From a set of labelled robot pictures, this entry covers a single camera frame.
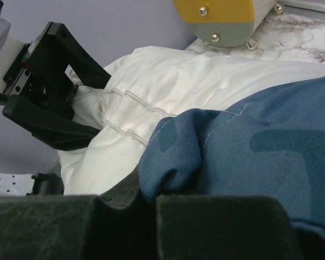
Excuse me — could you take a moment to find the cream orange cylindrical container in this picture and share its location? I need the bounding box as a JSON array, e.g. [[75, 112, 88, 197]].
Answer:
[[172, 0, 284, 50]]

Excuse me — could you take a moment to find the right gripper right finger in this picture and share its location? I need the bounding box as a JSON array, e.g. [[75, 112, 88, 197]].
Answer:
[[155, 193, 325, 260]]

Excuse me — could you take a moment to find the white pillow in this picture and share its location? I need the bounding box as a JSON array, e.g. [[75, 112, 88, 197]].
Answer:
[[58, 47, 325, 195]]

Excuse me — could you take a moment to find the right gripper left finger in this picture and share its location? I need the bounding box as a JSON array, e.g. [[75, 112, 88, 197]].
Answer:
[[0, 170, 157, 259]]

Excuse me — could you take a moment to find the blue cartoon print pillowcase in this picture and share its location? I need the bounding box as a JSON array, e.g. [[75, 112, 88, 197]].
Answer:
[[139, 77, 325, 239]]

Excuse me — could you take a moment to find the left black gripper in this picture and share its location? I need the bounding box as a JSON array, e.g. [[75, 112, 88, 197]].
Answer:
[[2, 22, 111, 151]]

